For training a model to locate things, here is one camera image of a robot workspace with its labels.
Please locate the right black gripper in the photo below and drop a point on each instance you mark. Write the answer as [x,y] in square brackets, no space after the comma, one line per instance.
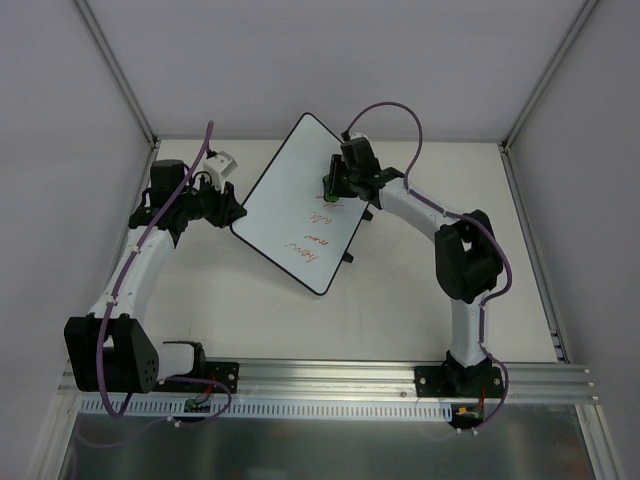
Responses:
[338,176]

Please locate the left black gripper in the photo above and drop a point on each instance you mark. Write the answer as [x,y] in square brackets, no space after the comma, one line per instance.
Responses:
[223,202]

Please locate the green whiteboard eraser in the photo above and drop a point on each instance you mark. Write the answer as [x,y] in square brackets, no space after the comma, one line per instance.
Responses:
[331,184]

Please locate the black framed whiteboard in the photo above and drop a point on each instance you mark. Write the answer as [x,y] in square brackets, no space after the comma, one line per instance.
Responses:
[288,220]

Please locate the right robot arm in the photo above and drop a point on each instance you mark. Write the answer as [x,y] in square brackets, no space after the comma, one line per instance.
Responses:
[467,262]

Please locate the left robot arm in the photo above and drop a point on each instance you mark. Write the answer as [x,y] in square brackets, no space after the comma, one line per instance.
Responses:
[108,347]

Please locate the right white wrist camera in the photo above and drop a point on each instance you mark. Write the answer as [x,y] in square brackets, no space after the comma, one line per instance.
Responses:
[348,136]

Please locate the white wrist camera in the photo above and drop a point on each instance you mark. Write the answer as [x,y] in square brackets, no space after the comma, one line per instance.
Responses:
[219,165]
[348,136]

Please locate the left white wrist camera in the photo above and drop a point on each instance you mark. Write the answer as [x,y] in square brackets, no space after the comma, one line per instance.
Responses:
[219,165]

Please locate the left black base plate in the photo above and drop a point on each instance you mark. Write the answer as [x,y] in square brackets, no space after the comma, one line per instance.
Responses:
[226,373]

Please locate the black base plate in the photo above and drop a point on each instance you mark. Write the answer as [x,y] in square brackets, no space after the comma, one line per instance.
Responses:
[443,382]
[226,373]

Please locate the aluminium mounting rail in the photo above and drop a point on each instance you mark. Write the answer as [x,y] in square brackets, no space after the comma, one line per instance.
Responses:
[387,381]

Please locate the white slotted cable duct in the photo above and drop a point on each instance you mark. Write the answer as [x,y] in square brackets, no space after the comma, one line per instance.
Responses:
[293,409]

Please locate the right aluminium frame post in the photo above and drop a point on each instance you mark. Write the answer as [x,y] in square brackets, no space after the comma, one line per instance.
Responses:
[574,31]

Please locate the aluminium frame post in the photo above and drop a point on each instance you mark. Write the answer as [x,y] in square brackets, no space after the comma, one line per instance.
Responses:
[112,64]
[574,31]

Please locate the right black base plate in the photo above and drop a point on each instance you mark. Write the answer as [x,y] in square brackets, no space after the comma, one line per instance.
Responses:
[443,382]

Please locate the left aluminium frame post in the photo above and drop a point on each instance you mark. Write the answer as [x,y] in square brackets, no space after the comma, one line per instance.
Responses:
[112,64]

